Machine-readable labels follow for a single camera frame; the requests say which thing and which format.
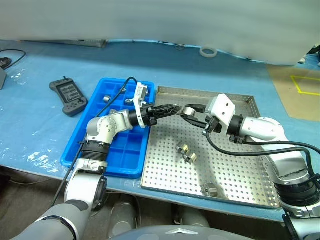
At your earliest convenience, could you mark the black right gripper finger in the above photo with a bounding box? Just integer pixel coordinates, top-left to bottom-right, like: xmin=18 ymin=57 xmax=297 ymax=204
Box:
xmin=188 ymin=103 xmax=208 ymax=114
xmin=179 ymin=113 xmax=209 ymax=130

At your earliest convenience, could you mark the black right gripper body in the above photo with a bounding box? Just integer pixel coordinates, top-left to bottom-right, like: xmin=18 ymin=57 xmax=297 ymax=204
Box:
xmin=201 ymin=104 xmax=222 ymax=136

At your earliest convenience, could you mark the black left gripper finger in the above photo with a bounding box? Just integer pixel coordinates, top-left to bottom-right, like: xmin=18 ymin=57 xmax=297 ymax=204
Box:
xmin=152 ymin=103 xmax=181 ymax=114
xmin=154 ymin=109 xmax=182 ymax=121

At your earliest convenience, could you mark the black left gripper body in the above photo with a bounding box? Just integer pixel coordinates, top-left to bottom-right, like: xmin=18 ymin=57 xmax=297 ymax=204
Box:
xmin=139 ymin=103 xmax=158 ymax=127

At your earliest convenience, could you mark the metal part pair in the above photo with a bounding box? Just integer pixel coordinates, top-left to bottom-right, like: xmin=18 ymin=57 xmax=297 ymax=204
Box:
xmin=183 ymin=151 xmax=197 ymax=164

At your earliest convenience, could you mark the perforated steel tray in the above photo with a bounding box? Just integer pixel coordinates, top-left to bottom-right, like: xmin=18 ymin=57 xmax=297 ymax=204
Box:
xmin=140 ymin=86 xmax=281 ymax=210

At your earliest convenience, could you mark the blue plastic compartment tray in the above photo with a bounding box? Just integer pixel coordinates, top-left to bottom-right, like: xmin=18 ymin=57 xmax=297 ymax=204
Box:
xmin=60 ymin=77 xmax=157 ymax=180

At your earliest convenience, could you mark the white tape roll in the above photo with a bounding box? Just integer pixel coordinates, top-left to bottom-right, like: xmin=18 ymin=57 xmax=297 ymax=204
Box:
xmin=199 ymin=47 xmax=218 ymax=59

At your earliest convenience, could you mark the brown cardboard sheet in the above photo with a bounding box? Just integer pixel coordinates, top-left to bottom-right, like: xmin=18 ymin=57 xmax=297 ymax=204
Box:
xmin=265 ymin=63 xmax=320 ymax=123

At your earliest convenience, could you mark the dark grey handheld controller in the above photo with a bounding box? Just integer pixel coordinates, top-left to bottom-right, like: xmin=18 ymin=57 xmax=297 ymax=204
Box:
xmin=49 ymin=75 xmax=89 ymax=118

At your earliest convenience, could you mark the yellow tape square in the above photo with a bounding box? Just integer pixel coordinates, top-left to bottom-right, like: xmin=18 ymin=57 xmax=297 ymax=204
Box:
xmin=290 ymin=74 xmax=320 ymax=96

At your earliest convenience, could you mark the dark rounded grey shape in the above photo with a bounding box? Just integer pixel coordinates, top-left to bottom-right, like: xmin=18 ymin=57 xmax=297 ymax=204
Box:
xmin=108 ymin=199 xmax=138 ymax=237
xmin=179 ymin=206 xmax=211 ymax=229

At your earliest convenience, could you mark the small black device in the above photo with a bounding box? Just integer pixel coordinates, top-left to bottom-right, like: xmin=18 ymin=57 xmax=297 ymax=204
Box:
xmin=0 ymin=56 xmax=12 ymax=71

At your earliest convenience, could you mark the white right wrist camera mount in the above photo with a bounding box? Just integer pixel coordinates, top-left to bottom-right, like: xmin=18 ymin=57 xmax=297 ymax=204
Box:
xmin=205 ymin=93 xmax=237 ymax=136

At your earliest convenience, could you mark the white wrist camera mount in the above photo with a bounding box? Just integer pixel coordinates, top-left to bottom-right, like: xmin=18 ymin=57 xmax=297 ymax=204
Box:
xmin=205 ymin=93 xmax=237 ymax=136
xmin=133 ymin=81 xmax=156 ymax=130

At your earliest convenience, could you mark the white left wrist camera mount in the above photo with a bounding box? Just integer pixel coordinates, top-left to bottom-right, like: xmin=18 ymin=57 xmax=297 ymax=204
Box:
xmin=133 ymin=81 xmax=156 ymax=130

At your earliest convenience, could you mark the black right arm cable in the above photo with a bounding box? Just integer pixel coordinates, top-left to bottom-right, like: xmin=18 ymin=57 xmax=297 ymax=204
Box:
xmin=202 ymin=124 xmax=320 ymax=185

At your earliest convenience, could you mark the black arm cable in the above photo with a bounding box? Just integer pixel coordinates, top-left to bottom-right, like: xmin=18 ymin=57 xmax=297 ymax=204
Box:
xmin=51 ymin=76 xmax=140 ymax=209
xmin=202 ymin=124 xmax=320 ymax=185

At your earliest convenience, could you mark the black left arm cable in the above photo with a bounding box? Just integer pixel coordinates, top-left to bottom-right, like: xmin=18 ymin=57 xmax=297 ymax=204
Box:
xmin=51 ymin=76 xmax=140 ymax=209

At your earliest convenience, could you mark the thin black table cable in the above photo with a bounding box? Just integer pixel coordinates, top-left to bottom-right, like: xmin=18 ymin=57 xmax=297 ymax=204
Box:
xmin=0 ymin=48 xmax=27 ymax=69

